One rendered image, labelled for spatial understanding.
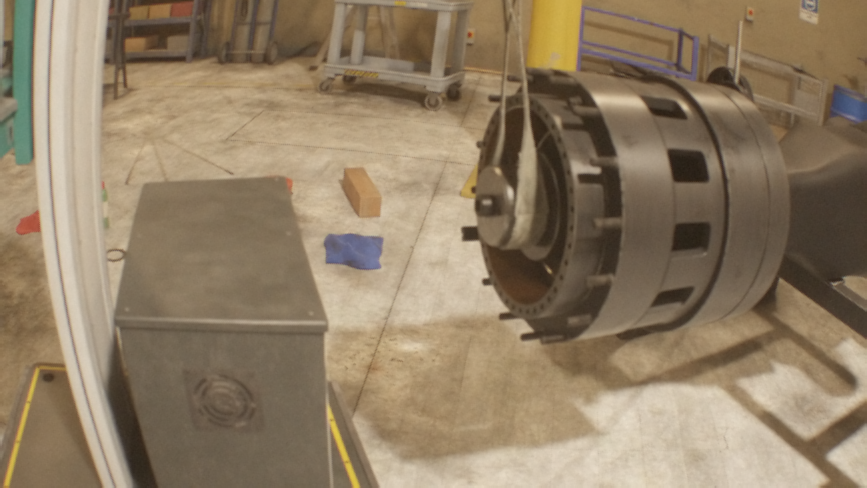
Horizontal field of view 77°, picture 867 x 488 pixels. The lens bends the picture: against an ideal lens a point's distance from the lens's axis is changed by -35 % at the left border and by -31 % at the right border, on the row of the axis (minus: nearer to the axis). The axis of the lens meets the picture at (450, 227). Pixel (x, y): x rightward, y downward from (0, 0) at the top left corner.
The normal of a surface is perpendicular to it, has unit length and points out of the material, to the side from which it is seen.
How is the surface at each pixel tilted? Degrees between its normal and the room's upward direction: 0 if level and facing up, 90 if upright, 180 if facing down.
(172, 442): 90
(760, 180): 59
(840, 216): 90
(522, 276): 17
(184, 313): 0
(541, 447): 0
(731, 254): 89
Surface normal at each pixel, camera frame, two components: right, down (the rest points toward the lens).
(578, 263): 0.33, 0.47
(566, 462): 0.11, -0.92
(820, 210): 0.01, 0.38
